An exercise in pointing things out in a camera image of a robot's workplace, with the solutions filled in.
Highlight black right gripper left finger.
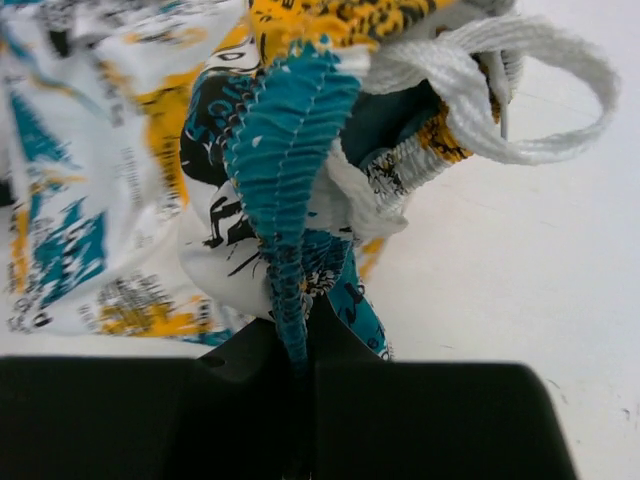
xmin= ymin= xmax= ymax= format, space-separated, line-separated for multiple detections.
xmin=1 ymin=320 xmax=288 ymax=479

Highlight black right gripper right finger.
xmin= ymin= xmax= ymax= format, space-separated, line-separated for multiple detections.
xmin=308 ymin=301 xmax=576 ymax=480

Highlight white yellow teal printed shorts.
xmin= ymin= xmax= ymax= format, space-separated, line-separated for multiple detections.
xmin=1 ymin=1 xmax=619 ymax=372

